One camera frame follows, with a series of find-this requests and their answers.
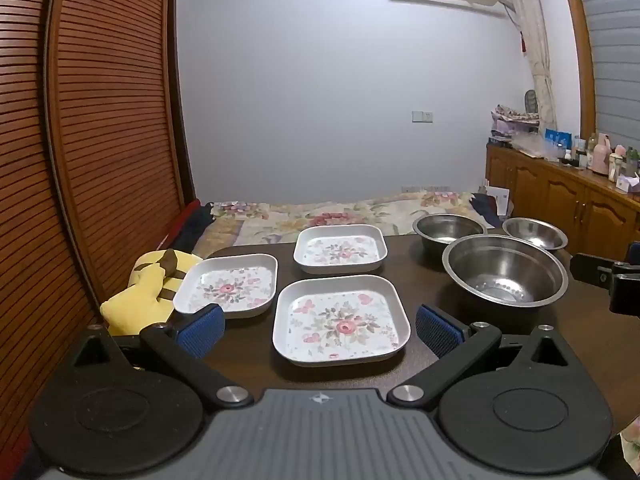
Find white paper box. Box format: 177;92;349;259
482;180;512;216

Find dark navy cloth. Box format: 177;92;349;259
176;204;214;252

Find medium stainless steel bowl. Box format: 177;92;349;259
413;213;488;257

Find wooden sideboard cabinet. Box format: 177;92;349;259
485;142;640;261

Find cream patterned curtain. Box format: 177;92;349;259
500;0;558;133

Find red cloth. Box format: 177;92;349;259
157;200;201;250

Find cluster of small bottles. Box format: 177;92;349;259
558;135;596;170

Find white floral square plate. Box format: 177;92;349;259
272;274;412;368
293;224;389;275
172;253;279;320

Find large stainless steel bowl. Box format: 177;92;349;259
442;234;569;307

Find small stainless steel bowl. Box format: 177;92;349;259
502;217;569;252

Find yellow plush toy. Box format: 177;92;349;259
100;248;206;336

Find floral bed blanket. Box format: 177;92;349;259
192;190;496;261

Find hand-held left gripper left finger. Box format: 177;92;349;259
65;304;253;408

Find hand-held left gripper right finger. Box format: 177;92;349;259
386;303;583;411

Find pink plastic jug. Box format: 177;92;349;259
594;133;612;176

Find wooden window frame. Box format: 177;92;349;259
557;0;598;136

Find louvered wooden wardrobe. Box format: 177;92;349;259
0;0;188;461

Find clear plastic bags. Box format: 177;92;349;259
510;132;561;159

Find clutter on sideboard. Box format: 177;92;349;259
491;104;541;143

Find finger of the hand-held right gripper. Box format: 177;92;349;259
570;252;640;283
609;274;640;317

